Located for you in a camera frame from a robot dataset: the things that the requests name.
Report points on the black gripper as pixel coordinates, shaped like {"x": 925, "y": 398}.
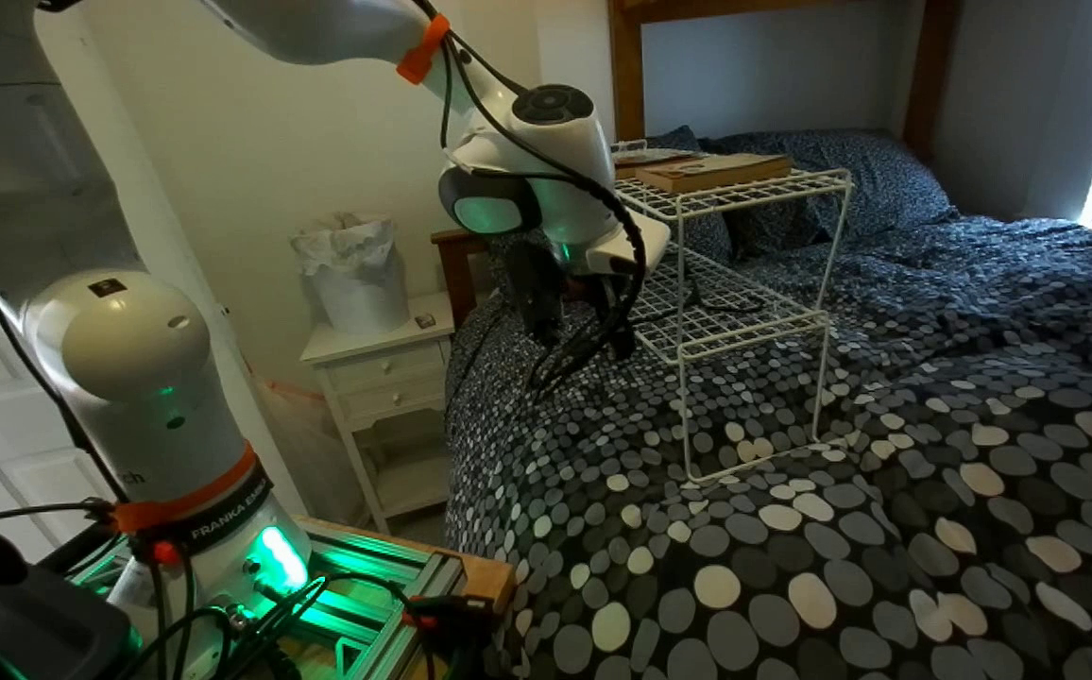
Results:
{"x": 532, "y": 262}

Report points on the black clothes hanger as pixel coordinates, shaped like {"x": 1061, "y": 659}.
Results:
{"x": 606, "y": 330}

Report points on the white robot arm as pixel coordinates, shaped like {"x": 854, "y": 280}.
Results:
{"x": 130, "y": 358}

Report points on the wooden board on rack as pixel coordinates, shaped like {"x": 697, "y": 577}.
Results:
{"x": 687, "y": 172}

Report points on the white nightstand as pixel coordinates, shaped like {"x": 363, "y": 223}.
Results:
{"x": 382, "y": 381}

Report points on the white trash bin with bag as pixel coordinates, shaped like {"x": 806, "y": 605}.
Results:
{"x": 355, "y": 275}

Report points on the dotted bed duvet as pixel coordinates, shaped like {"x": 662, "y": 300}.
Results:
{"x": 901, "y": 505}

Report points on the wooden bunk bed frame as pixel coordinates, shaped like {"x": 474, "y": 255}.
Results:
{"x": 820, "y": 82}

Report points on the white wire shoe rack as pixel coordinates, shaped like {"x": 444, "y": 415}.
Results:
{"x": 722, "y": 311}

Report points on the green lit robot base mount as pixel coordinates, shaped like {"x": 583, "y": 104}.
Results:
{"x": 314, "y": 605}

